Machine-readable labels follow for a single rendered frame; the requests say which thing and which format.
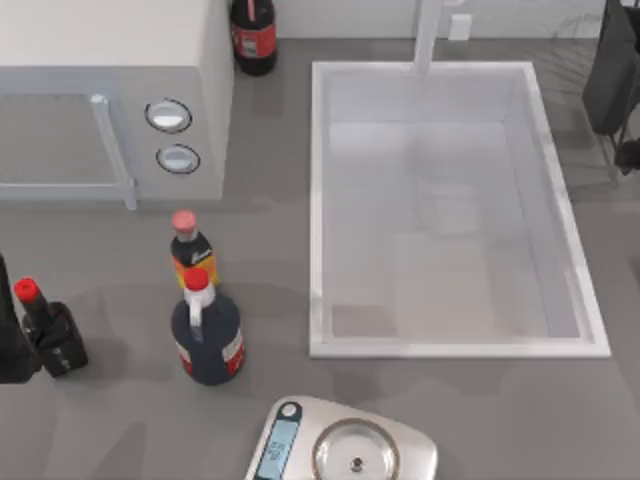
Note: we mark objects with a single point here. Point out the white sink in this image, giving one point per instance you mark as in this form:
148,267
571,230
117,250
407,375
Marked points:
440,210

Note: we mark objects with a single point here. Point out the dark bottle pink cap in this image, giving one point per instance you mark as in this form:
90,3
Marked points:
192,252

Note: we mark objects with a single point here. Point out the large dark jug red cap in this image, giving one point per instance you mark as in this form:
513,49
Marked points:
207,335

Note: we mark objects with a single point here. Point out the small microwave knob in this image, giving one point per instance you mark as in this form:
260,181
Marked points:
177,159

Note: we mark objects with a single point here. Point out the large microwave knob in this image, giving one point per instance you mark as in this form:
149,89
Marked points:
168,115

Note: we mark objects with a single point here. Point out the silver kitchen scale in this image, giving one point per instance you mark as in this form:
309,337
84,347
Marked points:
345,442

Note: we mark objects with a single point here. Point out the dark bottle red label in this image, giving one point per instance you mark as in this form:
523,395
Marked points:
254,35

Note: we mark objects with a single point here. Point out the tall white tap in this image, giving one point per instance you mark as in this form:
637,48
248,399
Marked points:
428,35

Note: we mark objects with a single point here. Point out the square black bottle red cap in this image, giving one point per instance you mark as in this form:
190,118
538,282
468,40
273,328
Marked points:
55,332

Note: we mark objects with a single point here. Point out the pale microwave oven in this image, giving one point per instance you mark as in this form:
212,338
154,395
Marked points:
60,55

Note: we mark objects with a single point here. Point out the white wall socket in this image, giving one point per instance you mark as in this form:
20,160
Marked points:
459,26

